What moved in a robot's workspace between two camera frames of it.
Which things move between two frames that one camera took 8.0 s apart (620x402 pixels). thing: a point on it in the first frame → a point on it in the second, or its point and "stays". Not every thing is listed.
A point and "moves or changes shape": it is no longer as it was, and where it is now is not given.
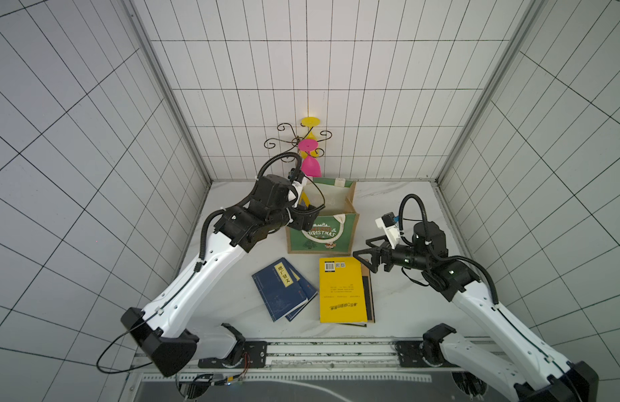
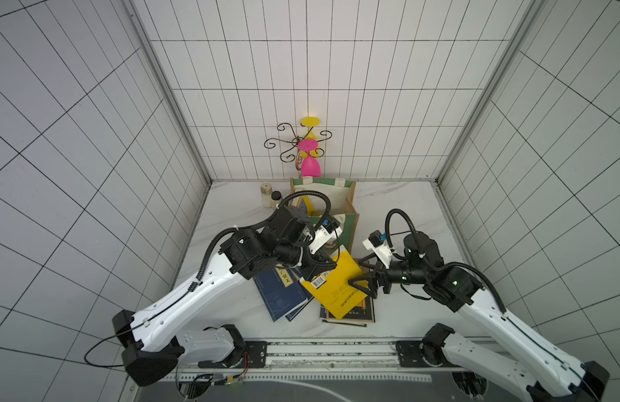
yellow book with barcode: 342,297 moves or changes shape
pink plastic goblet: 311,165 stays
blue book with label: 280,290 stays
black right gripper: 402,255 → 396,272
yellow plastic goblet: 310,121 stays
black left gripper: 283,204 → 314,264
